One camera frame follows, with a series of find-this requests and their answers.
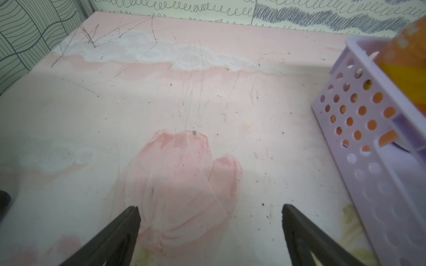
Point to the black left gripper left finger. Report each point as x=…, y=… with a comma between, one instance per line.
x=113, y=246

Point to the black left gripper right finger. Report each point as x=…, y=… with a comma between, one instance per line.
x=307, y=243

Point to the orange soda can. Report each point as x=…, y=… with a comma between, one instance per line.
x=404, y=66

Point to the lilac perforated plastic basket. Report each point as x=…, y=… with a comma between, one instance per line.
x=388, y=188

